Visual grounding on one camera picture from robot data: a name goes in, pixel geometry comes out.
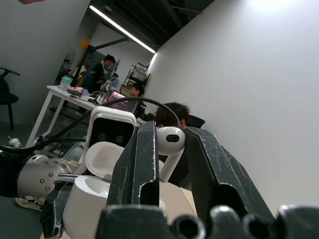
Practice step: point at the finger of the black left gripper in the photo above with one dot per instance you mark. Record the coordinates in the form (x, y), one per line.
(56, 206)

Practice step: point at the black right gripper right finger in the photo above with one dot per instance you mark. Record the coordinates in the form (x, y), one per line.
(211, 161)

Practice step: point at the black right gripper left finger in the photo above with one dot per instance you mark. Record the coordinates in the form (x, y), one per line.
(135, 161)

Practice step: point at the white earbud charging case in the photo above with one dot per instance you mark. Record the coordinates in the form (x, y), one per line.
(82, 199)

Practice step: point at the white earbud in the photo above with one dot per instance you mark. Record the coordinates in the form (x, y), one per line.
(170, 140)

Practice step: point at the white sneaker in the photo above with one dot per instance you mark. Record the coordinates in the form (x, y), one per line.
(16, 143)
(28, 201)

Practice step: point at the black office chair back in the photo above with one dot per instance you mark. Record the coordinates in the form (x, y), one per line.
(197, 121)

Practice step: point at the person with dark brown hair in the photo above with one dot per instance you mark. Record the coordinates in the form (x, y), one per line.
(172, 113)

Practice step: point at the laptop with purple screen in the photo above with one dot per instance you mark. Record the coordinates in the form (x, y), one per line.
(122, 98)

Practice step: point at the seated person with black hair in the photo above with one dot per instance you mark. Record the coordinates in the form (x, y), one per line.
(137, 89)

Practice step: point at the black storage shelf rack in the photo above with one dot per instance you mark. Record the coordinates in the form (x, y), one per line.
(137, 74)

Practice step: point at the person in dark jacket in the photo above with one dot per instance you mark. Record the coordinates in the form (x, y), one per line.
(103, 71)

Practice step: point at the white table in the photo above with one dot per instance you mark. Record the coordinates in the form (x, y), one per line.
(57, 93)

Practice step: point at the teal cup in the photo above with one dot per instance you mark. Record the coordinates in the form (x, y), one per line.
(65, 83)

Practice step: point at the ceiling light strip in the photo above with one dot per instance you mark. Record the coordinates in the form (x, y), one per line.
(122, 28)

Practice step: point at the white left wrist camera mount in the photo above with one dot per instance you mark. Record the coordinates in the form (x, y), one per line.
(113, 118)

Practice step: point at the black metal stand frame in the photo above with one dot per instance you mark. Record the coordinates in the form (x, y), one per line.
(99, 47)

